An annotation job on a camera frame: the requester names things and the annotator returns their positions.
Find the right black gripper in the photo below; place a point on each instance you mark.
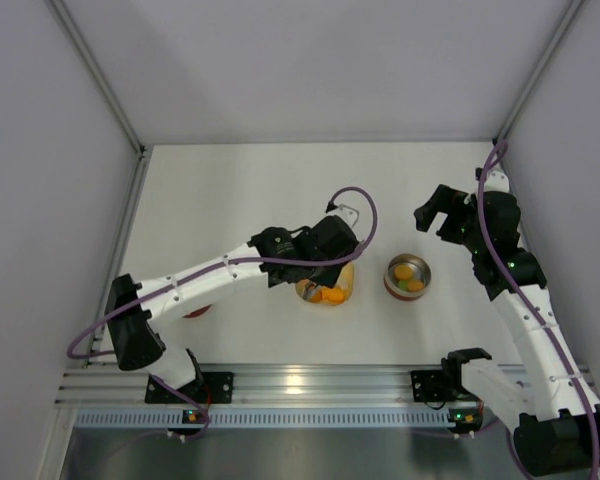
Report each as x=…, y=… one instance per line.
x=446, y=215

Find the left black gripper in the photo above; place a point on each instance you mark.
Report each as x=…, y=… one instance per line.
x=309, y=275

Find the metal tongs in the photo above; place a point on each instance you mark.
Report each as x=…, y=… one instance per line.
x=312, y=292

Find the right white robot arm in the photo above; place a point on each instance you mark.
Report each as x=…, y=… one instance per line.
x=555, y=423

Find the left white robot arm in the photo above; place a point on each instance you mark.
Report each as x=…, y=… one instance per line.
x=141, y=312

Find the round metal lunch box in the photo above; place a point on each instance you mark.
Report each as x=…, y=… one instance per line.
x=407, y=277

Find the yellow food container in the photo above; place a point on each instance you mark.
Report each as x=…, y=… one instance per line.
x=341, y=292

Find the red round lid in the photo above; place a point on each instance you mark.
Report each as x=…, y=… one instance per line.
x=197, y=313

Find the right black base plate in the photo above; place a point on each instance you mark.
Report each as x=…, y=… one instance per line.
x=429, y=386

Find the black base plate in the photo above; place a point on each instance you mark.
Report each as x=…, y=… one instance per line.
x=429, y=386
x=212, y=388

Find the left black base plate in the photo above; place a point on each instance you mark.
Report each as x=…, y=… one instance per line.
x=212, y=388

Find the left aluminium frame post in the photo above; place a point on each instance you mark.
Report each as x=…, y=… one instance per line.
x=79, y=43

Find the aluminium frame post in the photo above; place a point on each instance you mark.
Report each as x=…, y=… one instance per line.
x=558, y=34
x=79, y=43

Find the right aluminium frame post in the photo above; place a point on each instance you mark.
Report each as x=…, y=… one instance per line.
x=558, y=34

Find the aluminium mounting rail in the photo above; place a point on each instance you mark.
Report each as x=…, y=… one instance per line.
x=255, y=385

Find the slotted cable duct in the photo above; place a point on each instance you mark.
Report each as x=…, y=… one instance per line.
x=261, y=418

